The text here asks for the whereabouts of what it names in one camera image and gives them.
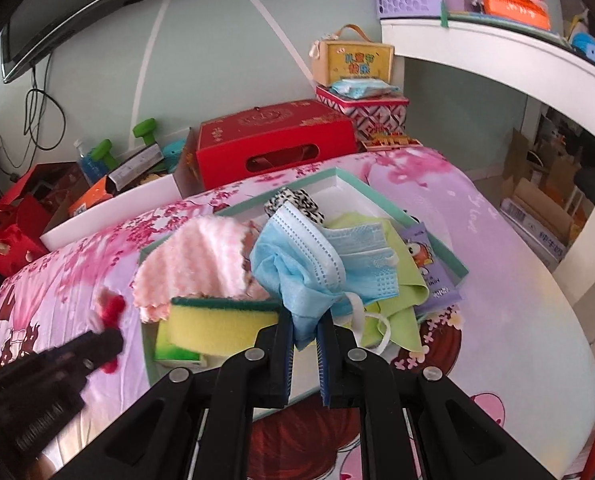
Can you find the cardboard boxes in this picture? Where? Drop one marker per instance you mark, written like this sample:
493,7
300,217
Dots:
532,195

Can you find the white shelf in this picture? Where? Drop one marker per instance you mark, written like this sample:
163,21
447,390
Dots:
477,45

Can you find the purple wipes packet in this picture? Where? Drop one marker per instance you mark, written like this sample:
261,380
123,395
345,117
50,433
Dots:
437,285

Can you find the yellow green sponge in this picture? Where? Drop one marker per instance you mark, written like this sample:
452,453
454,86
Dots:
217,327

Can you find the pink fuzzy cloth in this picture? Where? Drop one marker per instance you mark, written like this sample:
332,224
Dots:
202,260

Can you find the white tray with teal rim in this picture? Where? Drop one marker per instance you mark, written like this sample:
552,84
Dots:
350,187

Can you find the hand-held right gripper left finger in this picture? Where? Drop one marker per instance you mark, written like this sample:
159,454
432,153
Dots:
288,360

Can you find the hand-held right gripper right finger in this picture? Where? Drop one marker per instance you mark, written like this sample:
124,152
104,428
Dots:
323,360

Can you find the orange packets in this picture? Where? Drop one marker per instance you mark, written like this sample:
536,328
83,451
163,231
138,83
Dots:
517,5

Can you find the light blue wipes packet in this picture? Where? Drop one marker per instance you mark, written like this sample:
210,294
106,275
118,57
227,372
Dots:
362,89

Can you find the blue liquid bottle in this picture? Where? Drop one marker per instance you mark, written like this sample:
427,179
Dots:
90,170

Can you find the orange carton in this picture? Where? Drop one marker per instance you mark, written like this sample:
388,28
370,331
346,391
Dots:
90,197

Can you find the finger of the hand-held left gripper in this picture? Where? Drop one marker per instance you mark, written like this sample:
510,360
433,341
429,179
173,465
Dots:
97,347

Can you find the green tape strip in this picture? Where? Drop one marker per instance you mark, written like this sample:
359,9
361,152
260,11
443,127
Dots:
445,12

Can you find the white storage box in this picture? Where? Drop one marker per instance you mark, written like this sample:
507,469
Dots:
117,205

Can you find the red gold paper ornament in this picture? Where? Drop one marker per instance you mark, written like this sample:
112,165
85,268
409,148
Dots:
392,141

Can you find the dark red open box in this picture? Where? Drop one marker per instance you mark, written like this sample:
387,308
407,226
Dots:
52,180

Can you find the blue face mask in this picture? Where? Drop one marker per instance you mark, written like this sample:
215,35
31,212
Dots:
297,260

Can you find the green microfiber cloth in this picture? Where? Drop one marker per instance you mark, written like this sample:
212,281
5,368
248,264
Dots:
402,320

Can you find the small green tissue pack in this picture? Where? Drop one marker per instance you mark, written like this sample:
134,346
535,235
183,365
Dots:
172,352

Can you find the red gift box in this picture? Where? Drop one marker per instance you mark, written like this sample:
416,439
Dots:
277,130

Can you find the red white patterned box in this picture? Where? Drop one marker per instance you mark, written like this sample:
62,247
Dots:
377,115

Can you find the leopard print scrunchie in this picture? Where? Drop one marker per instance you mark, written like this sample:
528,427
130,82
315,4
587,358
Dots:
297,200

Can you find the teal plastic item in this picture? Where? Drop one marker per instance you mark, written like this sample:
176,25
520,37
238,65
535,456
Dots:
172,152

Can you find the red gift bag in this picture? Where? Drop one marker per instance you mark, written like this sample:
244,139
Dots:
17,240

